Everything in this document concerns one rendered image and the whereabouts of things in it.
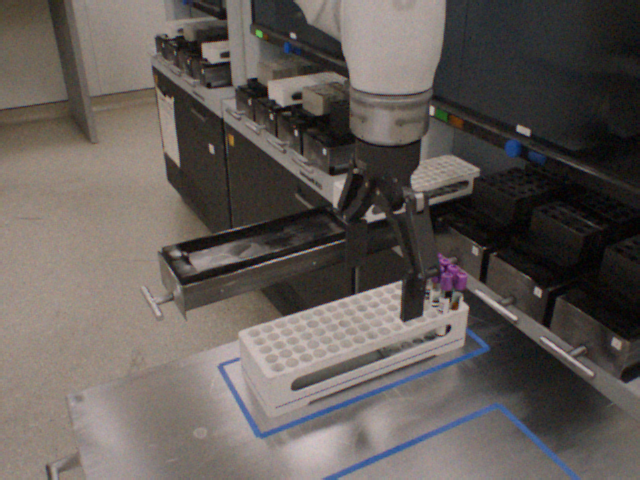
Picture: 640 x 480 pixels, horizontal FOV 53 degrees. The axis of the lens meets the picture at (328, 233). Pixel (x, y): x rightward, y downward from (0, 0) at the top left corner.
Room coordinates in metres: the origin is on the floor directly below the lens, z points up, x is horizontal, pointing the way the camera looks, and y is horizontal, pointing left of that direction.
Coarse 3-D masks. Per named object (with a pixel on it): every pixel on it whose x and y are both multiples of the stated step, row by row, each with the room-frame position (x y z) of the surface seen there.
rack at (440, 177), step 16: (432, 160) 1.25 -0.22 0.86; (448, 160) 1.25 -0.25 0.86; (416, 176) 1.17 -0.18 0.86; (432, 176) 1.17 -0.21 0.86; (448, 176) 1.18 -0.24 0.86; (464, 176) 1.18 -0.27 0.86; (336, 192) 1.12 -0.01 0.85; (432, 192) 1.17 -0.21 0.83; (448, 192) 1.18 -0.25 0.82; (464, 192) 1.18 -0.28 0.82
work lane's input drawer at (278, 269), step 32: (256, 224) 1.06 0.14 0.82; (288, 224) 1.08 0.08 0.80; (320, 224) 1.08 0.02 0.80; (384, 224) 1.07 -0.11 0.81; (160, 256) 0.96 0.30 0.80; (192, 256) 0.96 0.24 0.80; (224, 256) 0.96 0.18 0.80; (256, 256) 0.94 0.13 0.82; (288, 256) 0.96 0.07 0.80; (320, 256) 0.99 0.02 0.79; (192, 288) 0.87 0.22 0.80; (224, 288) 0.89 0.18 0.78; (256, 288) 0.92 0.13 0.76; (160, 320) 0.85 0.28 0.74
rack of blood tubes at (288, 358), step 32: (384, 288) 0.74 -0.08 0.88; (288, 320) 0.67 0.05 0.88; (320, 320) 0.68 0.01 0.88; (352, 320) 0.68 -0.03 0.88; (384, 320) 0.68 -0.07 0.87; (416, 320) 0.68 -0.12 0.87; (448, 320) 0.68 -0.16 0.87; (256, 352) 0.61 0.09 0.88; (288, 352) 0.61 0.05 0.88; (320, 352) 0.61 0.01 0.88; (352, 352) 0.61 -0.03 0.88; (384, 352) 0.67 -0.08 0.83; (416, 352) 0.66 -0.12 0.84; (256, 384) 0.59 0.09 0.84; (288, 384) 0.57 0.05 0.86; (320, 384) 0.59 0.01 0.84; (352, 384) 0.61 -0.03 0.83
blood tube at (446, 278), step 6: (444, 276) 0.69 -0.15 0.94; (450, 276) 0.69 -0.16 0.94; (444, 282) 0.69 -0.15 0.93; (450, 282) 0.69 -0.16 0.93; (444, 288) 0.69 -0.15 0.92; (450, 288) 0.69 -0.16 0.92; (444, 294) 0.69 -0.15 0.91; (444, 300) 0.69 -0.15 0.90; (438, 306) 0.69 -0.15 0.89; (444, 306) 0.69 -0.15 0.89; (438, 312) 0.69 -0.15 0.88; (444, 312) 0.69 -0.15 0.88; (438, 330) 0.69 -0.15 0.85; (444, 330) 0.69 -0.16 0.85
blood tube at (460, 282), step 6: (456, 276) 0.70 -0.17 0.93; (462, 276) 0.69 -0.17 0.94; (456, 282) 0.69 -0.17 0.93; (462, 282) 0.69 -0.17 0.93; (456, 288) 0.69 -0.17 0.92; (462, 288) 0.69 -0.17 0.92; (456, 294) 0.69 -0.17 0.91; (462, 294) 0.69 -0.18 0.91; (456, 300) 0.69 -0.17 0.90; (456, 306) 0.69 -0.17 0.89
